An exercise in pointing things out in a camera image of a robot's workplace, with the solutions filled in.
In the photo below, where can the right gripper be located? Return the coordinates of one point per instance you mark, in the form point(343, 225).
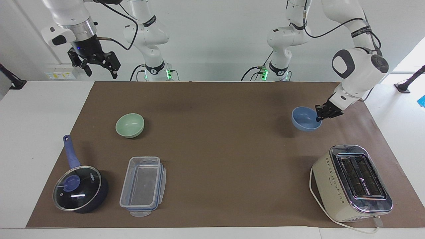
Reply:
point(85, 44)

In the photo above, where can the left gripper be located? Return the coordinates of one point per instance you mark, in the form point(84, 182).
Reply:
point(333, 103)

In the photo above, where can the blue bowl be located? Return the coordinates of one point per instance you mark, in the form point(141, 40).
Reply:
point(303, 119)

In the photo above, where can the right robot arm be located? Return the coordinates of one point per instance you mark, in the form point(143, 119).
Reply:
point(146, 31)

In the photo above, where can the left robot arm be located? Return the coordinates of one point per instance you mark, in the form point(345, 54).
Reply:
point(358, 69)

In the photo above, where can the green bowl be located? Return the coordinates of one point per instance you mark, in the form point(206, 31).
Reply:
point(130, 125)

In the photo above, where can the cream toaster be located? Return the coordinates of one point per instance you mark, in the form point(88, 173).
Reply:
point(335, 186)

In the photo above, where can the black stand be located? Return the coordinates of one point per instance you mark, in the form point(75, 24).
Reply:
point(406, 84)
point(15, 83)

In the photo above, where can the blue object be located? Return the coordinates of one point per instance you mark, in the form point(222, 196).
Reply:
point(421, 101)

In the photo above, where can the blue saucepan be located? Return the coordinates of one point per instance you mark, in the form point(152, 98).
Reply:
point(71, 156)

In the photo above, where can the glass pan lid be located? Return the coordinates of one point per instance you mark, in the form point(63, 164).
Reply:
point(77, 188)

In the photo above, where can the clear plastic container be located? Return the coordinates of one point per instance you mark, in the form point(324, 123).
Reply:
point(142, 186)

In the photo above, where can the white wall socket panel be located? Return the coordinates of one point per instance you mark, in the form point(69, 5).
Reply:
point(59, 75)

